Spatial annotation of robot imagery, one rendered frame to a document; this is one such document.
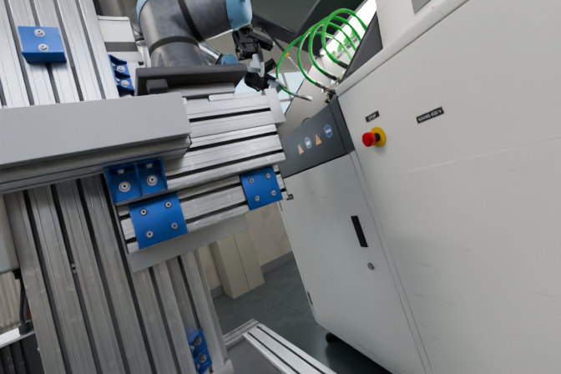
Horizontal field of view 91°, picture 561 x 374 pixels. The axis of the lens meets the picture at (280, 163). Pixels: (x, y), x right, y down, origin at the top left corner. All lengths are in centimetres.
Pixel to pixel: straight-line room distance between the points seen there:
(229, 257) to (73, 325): 184
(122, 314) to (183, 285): 15
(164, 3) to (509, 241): 82
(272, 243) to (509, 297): 245
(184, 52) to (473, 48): 55
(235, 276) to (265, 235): 59
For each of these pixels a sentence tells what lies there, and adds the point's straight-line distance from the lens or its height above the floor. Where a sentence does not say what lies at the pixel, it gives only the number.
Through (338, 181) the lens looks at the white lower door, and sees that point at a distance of 91.
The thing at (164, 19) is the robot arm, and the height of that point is 118.
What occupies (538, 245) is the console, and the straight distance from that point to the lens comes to 62.
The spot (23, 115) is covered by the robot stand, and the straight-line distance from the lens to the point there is 47.
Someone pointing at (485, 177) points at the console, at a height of 66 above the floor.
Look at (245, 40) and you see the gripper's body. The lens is 120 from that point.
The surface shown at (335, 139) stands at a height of 84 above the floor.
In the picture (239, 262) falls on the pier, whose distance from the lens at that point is 253.
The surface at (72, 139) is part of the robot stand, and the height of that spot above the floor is 90.
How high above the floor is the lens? 75
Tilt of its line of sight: 5 degrees up
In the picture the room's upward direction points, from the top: 18 degrees counter-clockwise
